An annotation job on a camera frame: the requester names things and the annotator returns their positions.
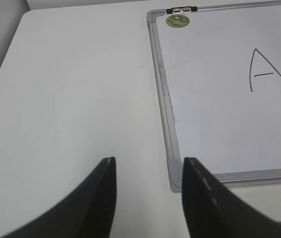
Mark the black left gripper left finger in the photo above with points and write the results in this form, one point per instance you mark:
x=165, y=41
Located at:
x=87, y=212

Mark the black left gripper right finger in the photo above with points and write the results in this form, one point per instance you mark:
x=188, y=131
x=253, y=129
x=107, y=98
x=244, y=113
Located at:
x=213, y=211

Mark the white board with aluminium frame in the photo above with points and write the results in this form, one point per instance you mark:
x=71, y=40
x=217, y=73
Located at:
x=219, y=90

